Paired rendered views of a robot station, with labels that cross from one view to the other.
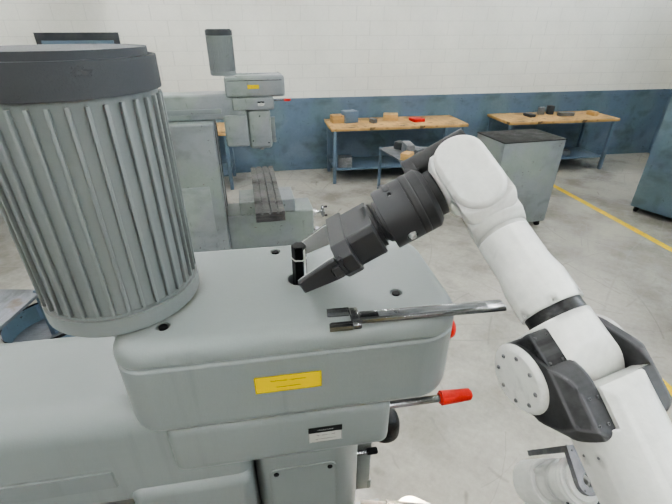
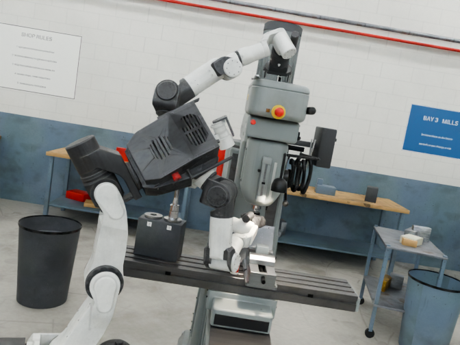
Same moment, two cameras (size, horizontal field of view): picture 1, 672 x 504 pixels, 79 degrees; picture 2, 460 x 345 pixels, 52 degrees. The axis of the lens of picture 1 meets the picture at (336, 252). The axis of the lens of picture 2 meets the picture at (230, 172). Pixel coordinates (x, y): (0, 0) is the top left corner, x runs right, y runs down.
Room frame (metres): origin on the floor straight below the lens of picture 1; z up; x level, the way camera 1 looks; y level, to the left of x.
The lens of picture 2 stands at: (0.67, -2.20, 1.74)
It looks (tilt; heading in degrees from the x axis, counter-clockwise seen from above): 8 degrees down; 98
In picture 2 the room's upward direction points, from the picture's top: 9 degrees clockwise
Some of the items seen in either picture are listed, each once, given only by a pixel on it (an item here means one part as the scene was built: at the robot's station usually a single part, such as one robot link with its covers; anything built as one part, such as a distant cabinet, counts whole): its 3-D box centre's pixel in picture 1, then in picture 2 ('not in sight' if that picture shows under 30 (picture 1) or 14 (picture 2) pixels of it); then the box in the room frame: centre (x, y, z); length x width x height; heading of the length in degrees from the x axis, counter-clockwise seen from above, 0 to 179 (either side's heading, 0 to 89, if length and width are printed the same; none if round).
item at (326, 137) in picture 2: not in sight; (323, 146); (0.81, 0.41, 1.62); 0.20 x 0.09 x 0.21; 99
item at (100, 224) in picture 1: (96, 188); (278, 56); (0.49, 0.30, 2.05); 0.20 x 0.20 x 0.32
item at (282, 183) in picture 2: (384, 420); (279, 184); (0.62, -0.11, 1.44); 0.07 x 0.07 x 0.06
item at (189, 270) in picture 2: not in sight; (233, 276); (0.47, 0.05, 0.92); 1.24 x 0.23 x 0.08; 9
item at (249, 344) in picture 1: (292, 320); (274, 101); (0.52, 0.07, 1.81); 0.47 x 0.26 x 0.16; 99
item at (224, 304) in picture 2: not in sight; (240, 297); (0.53, 0.06, 0.82); 0.50 x 0.35 x 0.12; 99
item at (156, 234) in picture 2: not in sight; (160, 235); (0.08, 0.02, 1.06); 0.22 x 0.12 x 0.20; 2
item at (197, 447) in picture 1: (281, 379); (270, 128); (0.52, 0.10, 1.68); 0.34 x 0.24 x 0.10; 99
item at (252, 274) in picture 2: not in sight; (260, 264); (0.59, 0.04, 1.01); 0.35 x 0.15 x 0.11; 100
